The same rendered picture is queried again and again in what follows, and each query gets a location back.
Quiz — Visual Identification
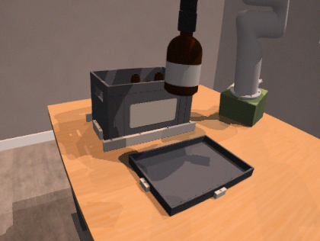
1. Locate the dark grey crate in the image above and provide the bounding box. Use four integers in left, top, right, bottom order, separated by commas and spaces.
90, 66, 193, 140

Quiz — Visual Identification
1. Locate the brown glass bottle with white label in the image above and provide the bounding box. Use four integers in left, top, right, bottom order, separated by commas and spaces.
164, 31, 203, 96

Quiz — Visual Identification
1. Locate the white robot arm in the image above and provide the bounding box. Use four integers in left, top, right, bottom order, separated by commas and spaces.
229, 0, 290, 100

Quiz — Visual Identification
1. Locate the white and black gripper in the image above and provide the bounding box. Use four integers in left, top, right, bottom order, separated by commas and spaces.
178, 0, 198, 32

